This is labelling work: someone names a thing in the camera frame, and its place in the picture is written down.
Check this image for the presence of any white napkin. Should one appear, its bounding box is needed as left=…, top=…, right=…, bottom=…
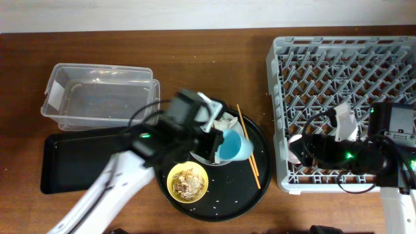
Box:
left=213, top=117, right=238, bottom=131

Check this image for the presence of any pink cup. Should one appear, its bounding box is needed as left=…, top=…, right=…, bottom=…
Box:
left=287, top=134, right=304, bottom=164

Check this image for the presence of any blue cup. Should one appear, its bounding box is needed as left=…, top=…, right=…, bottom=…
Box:
left=217, top=129, right=254, bottom=161

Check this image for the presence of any grey round plate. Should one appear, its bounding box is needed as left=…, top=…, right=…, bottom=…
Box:
left=190, top=111, right=244, bottom=166

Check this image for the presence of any wooden chopstick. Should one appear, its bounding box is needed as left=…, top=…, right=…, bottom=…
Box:
left=249, top=155, right=261, bottom=189
left=237, top=104, right=257, bottom=165

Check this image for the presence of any yellow bowl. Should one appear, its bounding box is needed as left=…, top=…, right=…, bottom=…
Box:
left=166, top=161, right=209, bottom=203

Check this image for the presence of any food scraps pile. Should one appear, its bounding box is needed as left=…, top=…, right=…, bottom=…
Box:
left=172, top=168, right=205, bottom=201

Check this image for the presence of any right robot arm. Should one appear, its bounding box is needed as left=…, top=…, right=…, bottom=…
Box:
left=289, top=102, right=415, bottom=233

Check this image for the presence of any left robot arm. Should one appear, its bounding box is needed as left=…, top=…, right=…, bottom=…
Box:
left=50, top=89, right=226, bottom=233

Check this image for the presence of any grey plastic dishwasher rack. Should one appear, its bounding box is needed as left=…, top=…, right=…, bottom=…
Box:
left=266, top=36, right=415, bottom=194

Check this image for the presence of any clear plastic bin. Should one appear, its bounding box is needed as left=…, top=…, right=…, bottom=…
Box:
left=40, top=63, right=161, bottom=131

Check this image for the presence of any black rectangular tray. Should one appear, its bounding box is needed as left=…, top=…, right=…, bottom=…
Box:
left=40, top=127, right=132, bottom=194

